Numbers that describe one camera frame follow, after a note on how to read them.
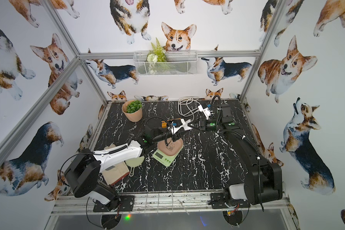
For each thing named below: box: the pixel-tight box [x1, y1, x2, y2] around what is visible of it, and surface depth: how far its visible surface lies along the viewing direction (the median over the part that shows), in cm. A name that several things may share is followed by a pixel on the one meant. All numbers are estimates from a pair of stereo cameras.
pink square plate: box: [157, 137, 184, 156], surface depth 92 cm
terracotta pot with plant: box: [121, 99, 143, 123], surface depth 102 cm
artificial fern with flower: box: [146, 37, 168, 76], surface depth 85 cm
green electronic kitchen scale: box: [152, 146, 184, 167], surface depth 89 cm
